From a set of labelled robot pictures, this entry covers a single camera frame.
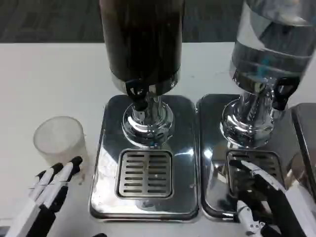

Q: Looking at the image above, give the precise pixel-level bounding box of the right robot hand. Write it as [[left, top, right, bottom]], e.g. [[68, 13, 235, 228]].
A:
[[229, 159, 316, 237]]

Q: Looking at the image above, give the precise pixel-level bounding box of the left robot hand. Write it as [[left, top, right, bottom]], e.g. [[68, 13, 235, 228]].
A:
[[7, 156, 83, 237]]

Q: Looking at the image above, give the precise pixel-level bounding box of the water dispenser drip grid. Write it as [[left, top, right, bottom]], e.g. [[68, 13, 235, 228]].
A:
[[226, 150, 282, 196]]

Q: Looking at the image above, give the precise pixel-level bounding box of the steel dispenser base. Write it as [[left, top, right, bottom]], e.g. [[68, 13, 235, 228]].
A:
[[290, 103, 316, 190]]

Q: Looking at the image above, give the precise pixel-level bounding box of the coffee dispenser drip grid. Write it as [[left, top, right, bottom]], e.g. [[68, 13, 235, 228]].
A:
[[115, 149, 174, 199]]

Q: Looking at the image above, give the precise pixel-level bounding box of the water dispenser black tap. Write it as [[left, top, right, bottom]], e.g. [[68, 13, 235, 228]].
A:
[[273, 77, 301, 111]]

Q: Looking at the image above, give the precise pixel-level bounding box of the coffee dispenser black tap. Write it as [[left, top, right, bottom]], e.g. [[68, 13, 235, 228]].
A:
[[124, 79, 149, 111]]

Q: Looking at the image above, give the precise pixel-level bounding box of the clear water drink dispenser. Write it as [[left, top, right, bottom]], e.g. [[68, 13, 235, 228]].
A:
[[197, 0, 316, 224]]

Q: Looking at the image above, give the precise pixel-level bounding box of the dark coffee drink dispenser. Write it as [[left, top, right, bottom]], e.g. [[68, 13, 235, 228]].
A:
[[89, 0, 200, 221]]

